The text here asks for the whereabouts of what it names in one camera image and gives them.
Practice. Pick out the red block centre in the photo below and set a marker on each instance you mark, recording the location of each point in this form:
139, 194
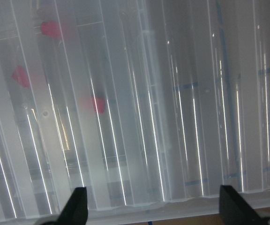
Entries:
20, 76

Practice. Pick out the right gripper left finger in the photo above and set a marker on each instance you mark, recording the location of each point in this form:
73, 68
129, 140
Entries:
75, 211

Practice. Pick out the red block upper middle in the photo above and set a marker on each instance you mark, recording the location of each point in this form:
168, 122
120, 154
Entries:
51, 29

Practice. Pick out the red block lower right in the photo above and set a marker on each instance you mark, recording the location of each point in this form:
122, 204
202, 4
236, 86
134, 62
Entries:
95, 104

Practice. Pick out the red block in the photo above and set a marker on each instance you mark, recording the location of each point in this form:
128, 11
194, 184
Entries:
95, 104
51, 29
20, 76

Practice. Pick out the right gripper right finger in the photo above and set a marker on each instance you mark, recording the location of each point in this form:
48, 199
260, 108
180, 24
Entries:
234, 210

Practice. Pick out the clear plastic box lid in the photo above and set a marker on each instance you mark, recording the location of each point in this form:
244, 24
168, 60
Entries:
186, 85

